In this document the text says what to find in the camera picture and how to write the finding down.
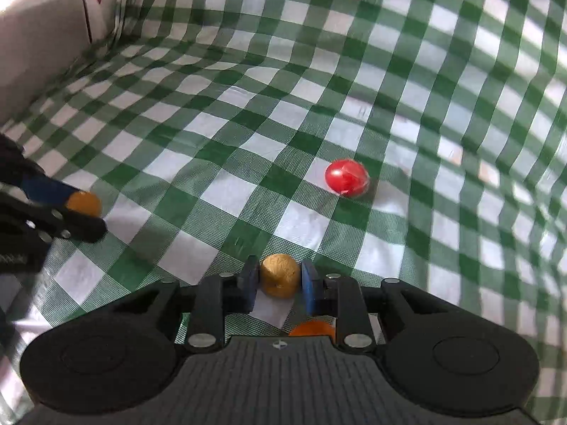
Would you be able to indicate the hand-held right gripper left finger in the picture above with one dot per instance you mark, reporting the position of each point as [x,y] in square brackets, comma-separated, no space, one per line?
[250,287]

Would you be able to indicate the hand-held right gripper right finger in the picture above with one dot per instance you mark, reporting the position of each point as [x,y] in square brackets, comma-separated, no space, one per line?
[311,292]

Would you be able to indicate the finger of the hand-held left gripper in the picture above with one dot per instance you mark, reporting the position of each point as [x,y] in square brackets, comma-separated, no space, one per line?
[66,223]
[46,188]

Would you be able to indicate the yellow round fruit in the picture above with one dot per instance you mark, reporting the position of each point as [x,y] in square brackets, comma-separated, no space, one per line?
[85,203]
[279,280]

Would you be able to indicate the orange physalis with husk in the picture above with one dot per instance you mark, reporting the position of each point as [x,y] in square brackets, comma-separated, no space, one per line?
[312,330]

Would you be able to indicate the red cherry tomato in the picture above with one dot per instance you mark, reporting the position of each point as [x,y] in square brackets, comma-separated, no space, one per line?
[347,178]

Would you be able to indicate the grey fabric cushion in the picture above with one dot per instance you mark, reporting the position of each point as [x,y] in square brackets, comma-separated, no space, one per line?
[35,44]

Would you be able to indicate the green white checked cloth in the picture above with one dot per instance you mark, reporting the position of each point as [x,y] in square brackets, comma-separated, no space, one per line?
[221,97]

